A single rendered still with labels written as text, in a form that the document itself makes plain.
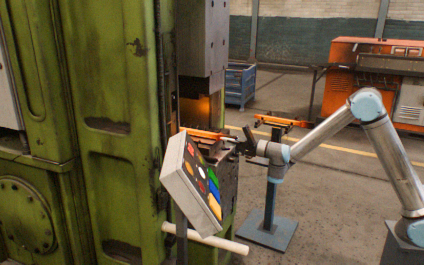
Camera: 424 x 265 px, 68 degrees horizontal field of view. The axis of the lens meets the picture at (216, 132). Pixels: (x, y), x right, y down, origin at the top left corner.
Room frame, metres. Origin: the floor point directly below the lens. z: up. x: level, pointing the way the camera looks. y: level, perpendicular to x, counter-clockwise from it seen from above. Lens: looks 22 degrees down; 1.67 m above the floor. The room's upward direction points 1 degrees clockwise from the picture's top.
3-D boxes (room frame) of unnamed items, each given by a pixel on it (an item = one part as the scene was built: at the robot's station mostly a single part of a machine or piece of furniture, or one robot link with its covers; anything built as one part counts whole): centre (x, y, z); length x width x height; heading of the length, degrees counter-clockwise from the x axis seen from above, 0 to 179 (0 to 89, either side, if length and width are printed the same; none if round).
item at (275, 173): (1.51, -0.33, 0.86); 0.12 x 0.09 x 0.12; 152
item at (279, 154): (1.50, -0.32, 0.97); 0.12 x 0.09 x 0.10; 68
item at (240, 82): (5.81, -0.04, 0.36); 1.20 x 0.80 x 0.72; 68
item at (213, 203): (0.95, 0.00, 1.01); 0.07 x 0.05 x 0.07; 3
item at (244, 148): (1.56, -0.16, 0.98); 0.12 x 0.08 x 0.09; 68
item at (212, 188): (1.05, 0.01, 1.01); 0.07 x 0.05 x 0.07; 3
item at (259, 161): (2.10, -0.43, 0.67); 0.40 x 0.30 x 0.02; 152
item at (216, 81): (1.68, 0.20, 1.32); 0.42 x 0.20 x 0.10; 68
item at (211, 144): (1.68, 0.20, 0.96); 0.42 x 0.20 x 0.09; 68
